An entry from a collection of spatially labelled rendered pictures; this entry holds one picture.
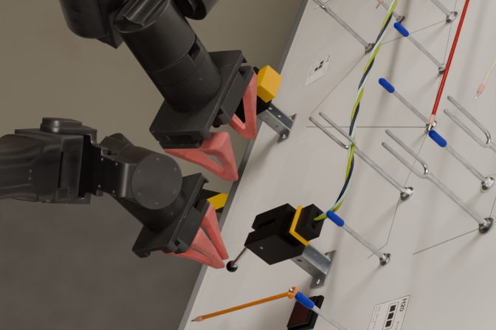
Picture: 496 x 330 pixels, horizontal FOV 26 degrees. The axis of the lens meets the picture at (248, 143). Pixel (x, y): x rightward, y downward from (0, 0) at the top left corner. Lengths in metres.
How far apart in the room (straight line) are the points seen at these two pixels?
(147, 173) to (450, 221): 0.30
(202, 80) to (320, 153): 0.43
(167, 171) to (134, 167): 0.04
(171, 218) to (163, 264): 1.32
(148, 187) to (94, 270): 1.43
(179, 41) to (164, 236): 0.30
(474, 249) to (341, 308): 0.17
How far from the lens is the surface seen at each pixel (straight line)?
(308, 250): 1.19
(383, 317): 1.06
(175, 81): 0.96
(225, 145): 0.99
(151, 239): 1.19
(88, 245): 2.55
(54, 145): 1.09
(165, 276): 2.48
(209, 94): 0.98
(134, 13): 0.94
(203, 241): 1.20
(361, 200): 1.23
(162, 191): 1.09
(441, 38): 1.34
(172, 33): 0.94
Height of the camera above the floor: 2.05
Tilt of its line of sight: 49 degrees down
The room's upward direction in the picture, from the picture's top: straight up
